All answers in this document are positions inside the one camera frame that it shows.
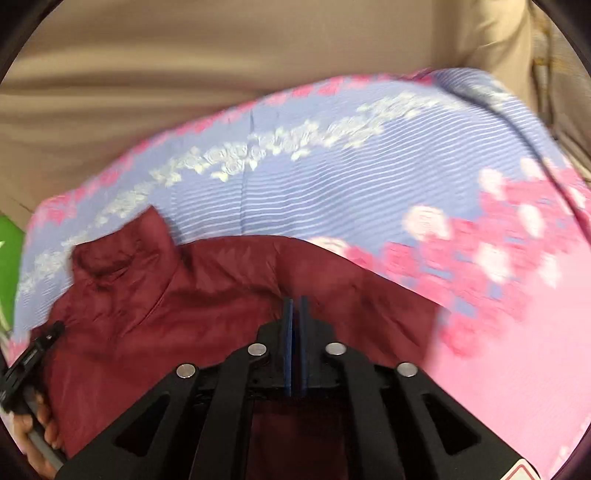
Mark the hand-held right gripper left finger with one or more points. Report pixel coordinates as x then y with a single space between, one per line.
288 350

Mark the pink floral bed sheet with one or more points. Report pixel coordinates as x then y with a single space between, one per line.
415 184

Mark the maroon puffer jacket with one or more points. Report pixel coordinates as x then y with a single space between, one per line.
184 314

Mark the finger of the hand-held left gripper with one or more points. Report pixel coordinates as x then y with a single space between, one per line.
27 364

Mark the beige cloth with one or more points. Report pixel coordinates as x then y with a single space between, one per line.
231 60

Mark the green plush pillow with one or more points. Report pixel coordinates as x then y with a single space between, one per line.
10 263

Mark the person's left hand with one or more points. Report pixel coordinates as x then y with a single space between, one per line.
48 417

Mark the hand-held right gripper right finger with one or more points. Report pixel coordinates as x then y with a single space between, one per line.
302 350

